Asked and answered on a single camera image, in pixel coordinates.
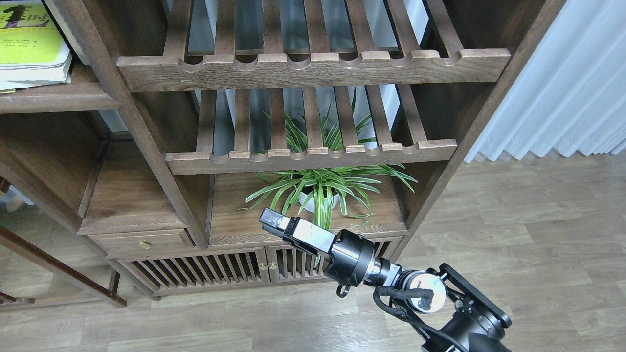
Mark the yellow green book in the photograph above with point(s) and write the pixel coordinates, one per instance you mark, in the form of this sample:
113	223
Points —
31	46

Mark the dark wooden bookshelf unit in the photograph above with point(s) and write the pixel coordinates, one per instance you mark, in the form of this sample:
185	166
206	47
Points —
154	141

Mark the colourful 300 paperback book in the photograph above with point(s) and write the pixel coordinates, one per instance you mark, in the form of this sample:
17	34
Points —
12	86

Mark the white plant pot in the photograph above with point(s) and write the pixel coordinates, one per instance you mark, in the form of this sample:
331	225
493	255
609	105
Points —
307	199

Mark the green spider plant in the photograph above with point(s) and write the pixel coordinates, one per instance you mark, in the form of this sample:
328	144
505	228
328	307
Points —
348	181

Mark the brass drawer knob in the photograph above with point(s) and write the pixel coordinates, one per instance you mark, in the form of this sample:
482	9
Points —
143	244

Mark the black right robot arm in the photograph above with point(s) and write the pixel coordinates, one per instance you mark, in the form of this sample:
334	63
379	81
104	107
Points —
449	313

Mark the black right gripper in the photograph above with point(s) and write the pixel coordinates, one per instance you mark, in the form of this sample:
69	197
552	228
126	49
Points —
351	259

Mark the white pleated curtain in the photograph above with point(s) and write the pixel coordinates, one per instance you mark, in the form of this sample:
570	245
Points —
571	95

